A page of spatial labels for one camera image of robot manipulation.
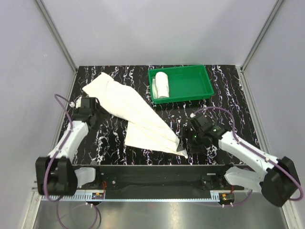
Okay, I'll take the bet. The white towel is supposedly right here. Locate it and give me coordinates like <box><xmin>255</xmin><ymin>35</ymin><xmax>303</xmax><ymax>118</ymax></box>
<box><xmin>152</xmin><ymin>72</ymin><xmax>169</xmax><ymax>99</ymax></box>
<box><xmin>82</xmin><ymin>73</ymin><xmax>188</xmax><ymax>158</ymax></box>

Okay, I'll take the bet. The green plastic tray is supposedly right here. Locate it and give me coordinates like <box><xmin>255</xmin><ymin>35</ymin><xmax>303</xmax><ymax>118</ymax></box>
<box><xmin>148</xmin><ymin>65</ymin><xmax>214</xmax><ymax>104</ymax></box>

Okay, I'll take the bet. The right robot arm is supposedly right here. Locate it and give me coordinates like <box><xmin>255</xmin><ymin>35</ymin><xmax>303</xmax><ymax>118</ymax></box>
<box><xmin>178</xmin><ymin>114</ymin><xmax>300</xmax><ymax>207</ymax></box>

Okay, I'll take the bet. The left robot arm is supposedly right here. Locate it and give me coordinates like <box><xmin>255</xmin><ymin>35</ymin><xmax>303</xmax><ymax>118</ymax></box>
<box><xmin>35</xmin><ymin>94</ymin><xmax>104</xmax><ymax>202</ymax></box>

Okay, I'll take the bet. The black marble pattern mat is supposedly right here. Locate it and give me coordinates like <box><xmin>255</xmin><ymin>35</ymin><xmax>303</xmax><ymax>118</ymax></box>
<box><xmin>68</xmin><ymin>65</ymin><xmax>266</xmax><ymax>166</ymax></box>

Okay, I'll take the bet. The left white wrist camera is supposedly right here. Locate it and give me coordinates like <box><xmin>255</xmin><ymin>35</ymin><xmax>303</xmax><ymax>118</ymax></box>
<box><xmin>69</xmin><ymin>99</ymin><xmax>81</xmax><ymax>108</ymax></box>

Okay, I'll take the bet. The left aluminium frame post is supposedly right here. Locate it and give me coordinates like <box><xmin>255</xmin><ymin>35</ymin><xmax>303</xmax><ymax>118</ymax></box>
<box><xmin>33</xmin><ymin>0</ymin><xmax>78</xmax><ymax>70</ymax></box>

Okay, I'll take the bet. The aluminium frame post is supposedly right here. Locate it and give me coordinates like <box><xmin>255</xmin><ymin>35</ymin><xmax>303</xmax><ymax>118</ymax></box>
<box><xmin>240</xmin><ymin>0</ymin><xmax>286</xmax><ymax>71</ymax></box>
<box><xmin>33</xmin><ymin>0</ymin><xmax>78</xmax><ymax>70</ymax></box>

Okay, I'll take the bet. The white slotted cable duct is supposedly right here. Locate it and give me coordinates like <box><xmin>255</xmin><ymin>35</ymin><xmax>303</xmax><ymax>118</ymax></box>
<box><xmin>61</xmin><ymin>192</ymin><xmax>105</xmax><ymax>201</ymax></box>

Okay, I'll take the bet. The right aluminium frame post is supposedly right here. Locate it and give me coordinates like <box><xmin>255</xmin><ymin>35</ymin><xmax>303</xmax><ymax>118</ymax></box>
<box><xmin>240</xmin><ymin>0</ymin><xmax>286</xmax><ymax>71</ymax></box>

